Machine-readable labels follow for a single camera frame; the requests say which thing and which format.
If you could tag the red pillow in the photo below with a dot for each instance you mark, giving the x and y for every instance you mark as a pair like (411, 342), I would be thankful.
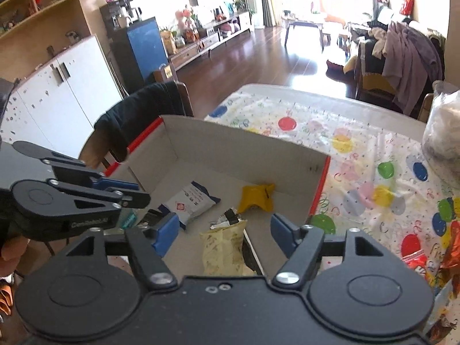
(406, 5)

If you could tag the pink cushion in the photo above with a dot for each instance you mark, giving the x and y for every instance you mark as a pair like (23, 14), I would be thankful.
(230, 27)

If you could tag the dark green sofa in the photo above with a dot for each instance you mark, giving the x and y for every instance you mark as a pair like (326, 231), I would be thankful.
(370, 68)

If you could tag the wooden television cabinet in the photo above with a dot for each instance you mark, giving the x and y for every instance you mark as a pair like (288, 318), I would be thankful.
(208, 39)

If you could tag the person's left hand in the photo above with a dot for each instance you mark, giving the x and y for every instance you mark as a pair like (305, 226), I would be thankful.
(12, 249)

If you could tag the white cabinet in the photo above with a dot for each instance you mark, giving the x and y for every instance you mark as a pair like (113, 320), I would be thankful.
(54, 100)

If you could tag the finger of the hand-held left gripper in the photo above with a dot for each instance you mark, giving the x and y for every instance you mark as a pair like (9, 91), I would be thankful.
(100, 197)
(72, 167)

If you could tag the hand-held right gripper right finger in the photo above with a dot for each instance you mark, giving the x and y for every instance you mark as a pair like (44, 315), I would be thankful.
(284, 233)

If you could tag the wooden wall shelf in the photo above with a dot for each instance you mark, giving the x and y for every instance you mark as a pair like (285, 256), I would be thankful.
(43, 14)

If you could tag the clear plastic bag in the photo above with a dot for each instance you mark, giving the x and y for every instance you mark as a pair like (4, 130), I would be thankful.
(447, 115)

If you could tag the balloon print tablecloth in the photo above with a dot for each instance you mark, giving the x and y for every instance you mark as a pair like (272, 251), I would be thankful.
(359, 165)

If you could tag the dark coffee machine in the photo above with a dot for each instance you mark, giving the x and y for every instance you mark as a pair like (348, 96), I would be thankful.
(118, 14)

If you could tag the pale yellow snack packet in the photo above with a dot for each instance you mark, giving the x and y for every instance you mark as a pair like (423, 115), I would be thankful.
(222, 248)

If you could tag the blue front cabinet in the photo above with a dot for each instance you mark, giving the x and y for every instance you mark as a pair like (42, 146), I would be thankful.
(140, 50)

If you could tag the white blue snack packet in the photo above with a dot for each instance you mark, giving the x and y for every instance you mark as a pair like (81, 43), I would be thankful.
(190, 201)

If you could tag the clear plastic container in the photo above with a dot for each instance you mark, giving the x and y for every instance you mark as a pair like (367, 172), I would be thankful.
(442, 143)

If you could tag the coffee table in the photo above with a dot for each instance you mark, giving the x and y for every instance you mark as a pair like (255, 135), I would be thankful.
(305, 25)

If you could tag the red cardboard box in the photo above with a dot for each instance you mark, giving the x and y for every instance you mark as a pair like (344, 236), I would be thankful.
(222, 151)

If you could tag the orange red snack packet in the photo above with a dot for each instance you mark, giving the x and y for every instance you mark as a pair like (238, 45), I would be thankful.
(445, 327)

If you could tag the black snack packet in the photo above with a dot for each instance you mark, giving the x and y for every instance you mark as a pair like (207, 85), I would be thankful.
(253, 258)

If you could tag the pet bed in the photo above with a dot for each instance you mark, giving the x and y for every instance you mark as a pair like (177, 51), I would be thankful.
(337, 68)

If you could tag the teal snack packet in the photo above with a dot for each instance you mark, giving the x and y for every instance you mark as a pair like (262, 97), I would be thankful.
(128, 220)

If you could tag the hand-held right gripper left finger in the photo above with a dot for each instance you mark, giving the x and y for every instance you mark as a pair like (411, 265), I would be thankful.
(165, 231)

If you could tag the dark brown snack packet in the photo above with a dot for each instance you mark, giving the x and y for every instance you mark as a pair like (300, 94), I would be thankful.
(151, 217)

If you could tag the purple blanket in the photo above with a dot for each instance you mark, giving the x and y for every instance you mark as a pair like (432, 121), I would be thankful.
(409, 57)

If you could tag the wooden chair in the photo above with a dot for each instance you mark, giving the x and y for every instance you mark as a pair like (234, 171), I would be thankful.
(424, 107)
(183, 97)

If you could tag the dark jacket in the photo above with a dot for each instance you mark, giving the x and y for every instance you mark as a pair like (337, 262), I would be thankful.
(143, 115)

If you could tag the brown paper bag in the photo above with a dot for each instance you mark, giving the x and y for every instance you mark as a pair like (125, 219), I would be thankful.
(165, 73)

